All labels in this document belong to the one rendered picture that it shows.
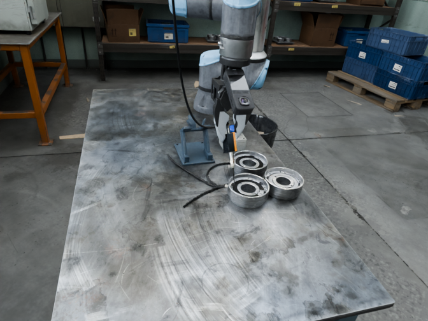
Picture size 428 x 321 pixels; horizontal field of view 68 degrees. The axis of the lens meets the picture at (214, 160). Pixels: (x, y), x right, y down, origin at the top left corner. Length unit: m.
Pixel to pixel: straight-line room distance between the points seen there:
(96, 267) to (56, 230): 1.33
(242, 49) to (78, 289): 0.57
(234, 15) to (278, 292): 0.55
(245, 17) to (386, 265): 1.62
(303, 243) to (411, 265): 1.40
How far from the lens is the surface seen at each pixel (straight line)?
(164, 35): 4.26
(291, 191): 0.83
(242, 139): 1.01
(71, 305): 0.64
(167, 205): 0.79
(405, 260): 2.12
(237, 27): 0.72
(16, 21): 2.83
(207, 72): 1.25
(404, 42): 4.49
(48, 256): 1.87
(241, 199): 0.78
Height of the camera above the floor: 1.30
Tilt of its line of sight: 31 degrees down
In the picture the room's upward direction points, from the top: 5 degrees clockwise
